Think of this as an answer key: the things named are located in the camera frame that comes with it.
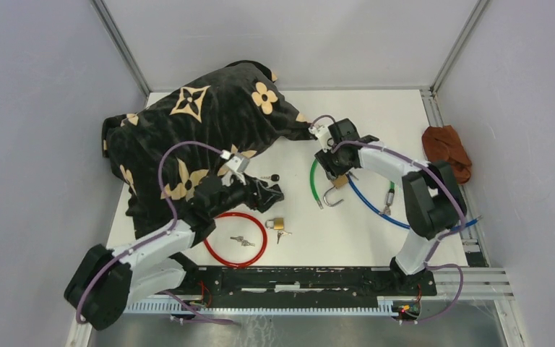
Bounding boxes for green cable lock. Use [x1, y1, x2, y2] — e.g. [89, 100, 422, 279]
[309, 160, 395, 215]

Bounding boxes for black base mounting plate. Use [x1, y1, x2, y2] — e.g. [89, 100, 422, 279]
[173, 266, 437, 309]

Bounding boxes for blue cable lock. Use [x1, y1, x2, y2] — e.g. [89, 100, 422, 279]
[348, 174, 483, 232]

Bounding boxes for red cable lock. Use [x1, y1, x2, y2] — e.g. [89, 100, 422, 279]
[203, 212, 269, 270]

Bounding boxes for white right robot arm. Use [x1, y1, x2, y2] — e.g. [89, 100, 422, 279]
[309, 119, 467, 295]

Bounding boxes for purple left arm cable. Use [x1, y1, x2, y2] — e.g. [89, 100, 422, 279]
[75, 140, 240, 327]

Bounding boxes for white toothed cable duct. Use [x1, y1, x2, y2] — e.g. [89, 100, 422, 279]
[124, 296, 398, 317]

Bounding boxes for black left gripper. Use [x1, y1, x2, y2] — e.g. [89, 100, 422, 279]
[210, 171, 283, 219]

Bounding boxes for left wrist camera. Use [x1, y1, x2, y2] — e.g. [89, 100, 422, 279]
[220, 150, 249, 186]

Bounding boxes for large brass padlock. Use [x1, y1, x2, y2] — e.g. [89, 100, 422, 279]
[322, 175, 348, 207]

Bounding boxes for black floral patterned cloth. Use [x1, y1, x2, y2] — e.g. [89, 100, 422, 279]
[101, 60, 311, 236]

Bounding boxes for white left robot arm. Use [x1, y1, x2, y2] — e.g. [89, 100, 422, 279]
[64, 175, 284, 330]

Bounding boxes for brown crumpled cloth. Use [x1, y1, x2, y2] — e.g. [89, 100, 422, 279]
[421, 125, 473, 185]

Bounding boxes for small brass padlock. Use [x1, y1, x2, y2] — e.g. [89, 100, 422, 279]
[265, 217, 285, 231]

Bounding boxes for red lock keys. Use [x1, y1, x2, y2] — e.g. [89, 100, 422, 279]
[230, 236, 255, 247]

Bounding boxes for black head padlock key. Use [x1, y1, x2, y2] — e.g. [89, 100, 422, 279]
[261, 173, 280, 182]

